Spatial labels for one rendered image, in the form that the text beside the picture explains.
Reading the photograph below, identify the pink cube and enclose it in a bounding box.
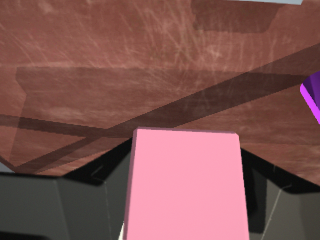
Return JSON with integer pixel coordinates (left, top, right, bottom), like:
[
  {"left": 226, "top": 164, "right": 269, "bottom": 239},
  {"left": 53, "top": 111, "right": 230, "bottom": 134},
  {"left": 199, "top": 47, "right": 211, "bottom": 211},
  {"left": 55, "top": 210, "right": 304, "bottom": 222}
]
[{"left": 122, "top": 127, "right": 249, "bottom": 240}]

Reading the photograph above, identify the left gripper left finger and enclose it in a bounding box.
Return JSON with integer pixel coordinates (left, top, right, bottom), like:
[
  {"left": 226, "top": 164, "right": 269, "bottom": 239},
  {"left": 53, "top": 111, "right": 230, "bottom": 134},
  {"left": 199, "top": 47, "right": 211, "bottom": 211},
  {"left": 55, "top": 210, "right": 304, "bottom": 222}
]
[{"left": 0, "top": 137, "right": 133, "bottom": 240}]

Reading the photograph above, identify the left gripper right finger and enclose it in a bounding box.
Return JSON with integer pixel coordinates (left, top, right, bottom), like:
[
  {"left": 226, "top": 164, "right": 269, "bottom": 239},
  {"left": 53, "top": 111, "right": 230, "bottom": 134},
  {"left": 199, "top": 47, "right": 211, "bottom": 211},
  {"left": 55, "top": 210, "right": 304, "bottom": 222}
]
[{"left": 240, "top": 148, "right": 320, "bottom": 240}]

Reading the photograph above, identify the purple cylinder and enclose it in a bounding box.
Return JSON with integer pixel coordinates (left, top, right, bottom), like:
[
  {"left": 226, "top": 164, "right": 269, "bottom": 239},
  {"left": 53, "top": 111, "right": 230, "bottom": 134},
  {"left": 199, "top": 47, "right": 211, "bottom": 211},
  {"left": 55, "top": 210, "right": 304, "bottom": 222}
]
[{"left": 300, "top": 71, "right": 320, "bottom": 124}]

